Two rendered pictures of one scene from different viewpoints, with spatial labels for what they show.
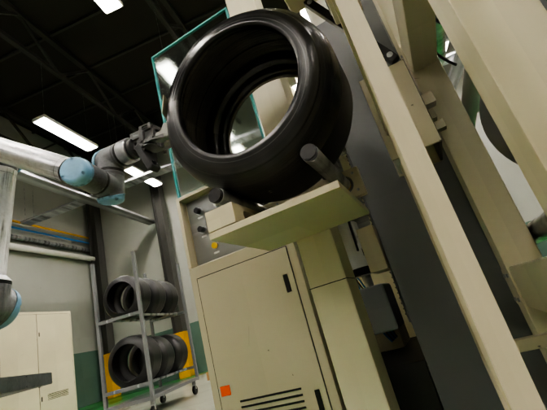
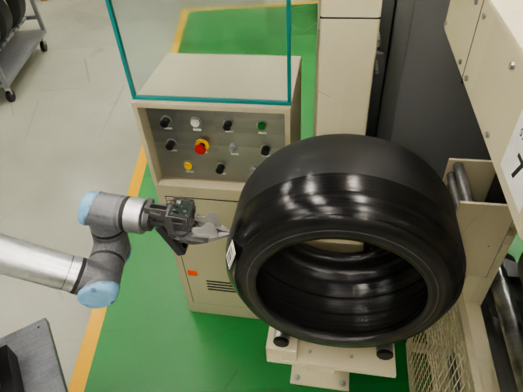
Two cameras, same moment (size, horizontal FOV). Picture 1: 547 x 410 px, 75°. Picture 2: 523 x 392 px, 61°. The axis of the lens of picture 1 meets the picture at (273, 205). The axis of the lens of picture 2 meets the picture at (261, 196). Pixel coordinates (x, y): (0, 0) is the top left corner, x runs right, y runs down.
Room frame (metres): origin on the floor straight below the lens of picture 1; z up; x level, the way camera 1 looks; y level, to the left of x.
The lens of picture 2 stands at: (0.28, 0.27, 2.02)
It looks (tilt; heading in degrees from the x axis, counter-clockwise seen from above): 42 degrees down; 351
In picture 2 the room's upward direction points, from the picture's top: 4 degrees counter-clockwise
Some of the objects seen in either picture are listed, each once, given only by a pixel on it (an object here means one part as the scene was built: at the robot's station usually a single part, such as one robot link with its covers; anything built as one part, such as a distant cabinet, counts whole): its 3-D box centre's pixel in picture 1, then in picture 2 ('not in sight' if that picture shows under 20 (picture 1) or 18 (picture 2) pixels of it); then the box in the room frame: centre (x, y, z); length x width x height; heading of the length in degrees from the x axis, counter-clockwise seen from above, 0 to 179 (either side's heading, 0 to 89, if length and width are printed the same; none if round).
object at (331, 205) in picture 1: (295, 221); (332, 313); (1.01, -0.05, 0.80); 0.37 x 0.36 x 0.02; 69
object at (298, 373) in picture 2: not in sight; (321, 358); (1.25, -0.12, 0.01); 0.27 x 0.27 x 0.02; 69
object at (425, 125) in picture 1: (401, 121); (468, 218); (1.07, -0.48, 1.05); 0.20 x 0.15 x 0.30; 159
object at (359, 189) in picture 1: (307, 202); (336, 250); (1.17, -0.11, 0.90); 0.40 x 0.03 x 0.10; 69
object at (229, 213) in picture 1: (252, 226); (288, 302); (1.06, 0.08, 0.83); 0.36 x 0.09 x 0.06; 159
